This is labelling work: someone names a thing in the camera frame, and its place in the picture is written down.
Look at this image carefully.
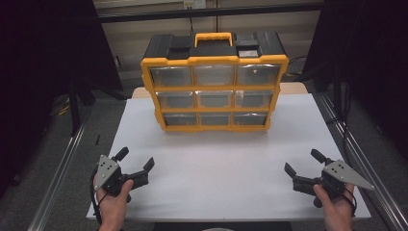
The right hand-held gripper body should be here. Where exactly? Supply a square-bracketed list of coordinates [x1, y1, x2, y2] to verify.
[313, 159, 375, 209]

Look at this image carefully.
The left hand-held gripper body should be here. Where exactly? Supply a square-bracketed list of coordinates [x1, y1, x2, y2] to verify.
[93, 154, 133, 204]

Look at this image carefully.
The person's right hand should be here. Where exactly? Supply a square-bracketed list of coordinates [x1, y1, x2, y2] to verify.
[313, 182, 356, 231]

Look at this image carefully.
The person's left hand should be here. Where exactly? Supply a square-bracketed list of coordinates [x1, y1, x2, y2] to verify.
[92, 178, 135, 231]

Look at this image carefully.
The black metal stand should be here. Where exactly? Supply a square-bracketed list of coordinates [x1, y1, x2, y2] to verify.
[67, 78, 82, 137]

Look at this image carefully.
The grid of clear plastic drawers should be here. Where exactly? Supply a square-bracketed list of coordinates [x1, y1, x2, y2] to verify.
[149, 64, 282, 127]

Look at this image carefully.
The black curtain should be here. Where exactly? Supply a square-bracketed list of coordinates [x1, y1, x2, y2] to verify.
[0, 0, 123, 197]
[302, 0, 408, 162]

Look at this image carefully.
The yellow black organizer cabinet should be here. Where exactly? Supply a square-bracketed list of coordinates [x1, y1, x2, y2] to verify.
[140, 31, 290, 134]

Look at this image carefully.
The black horizontal bar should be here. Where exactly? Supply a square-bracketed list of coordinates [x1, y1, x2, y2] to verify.
[96, 1, 324, 24]

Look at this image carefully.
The aluminium floor rail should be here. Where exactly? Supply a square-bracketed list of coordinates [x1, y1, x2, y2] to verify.
[315, 91, 408, 231]
[26, 118, 89, 231]

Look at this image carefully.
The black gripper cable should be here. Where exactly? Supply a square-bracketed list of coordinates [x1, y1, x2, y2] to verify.
[89, 167, 109, 226]
[340, 188, 358, 218]

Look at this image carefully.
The black cable along rail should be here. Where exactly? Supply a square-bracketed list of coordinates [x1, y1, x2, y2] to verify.
[332, 80, 354, 162]

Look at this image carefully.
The yellow floor cable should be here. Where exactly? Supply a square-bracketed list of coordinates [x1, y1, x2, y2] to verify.
[57, 96, 72, 117]

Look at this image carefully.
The black floor cable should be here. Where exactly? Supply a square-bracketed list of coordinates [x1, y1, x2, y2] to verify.
[288, 53, 310, 82]

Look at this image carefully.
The black cable on wall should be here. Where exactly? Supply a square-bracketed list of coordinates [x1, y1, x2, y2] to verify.
[188, 9, 196, 37]

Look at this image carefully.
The white wall outlet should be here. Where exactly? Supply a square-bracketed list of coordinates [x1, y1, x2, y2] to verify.
[183, 0, 207, 11]

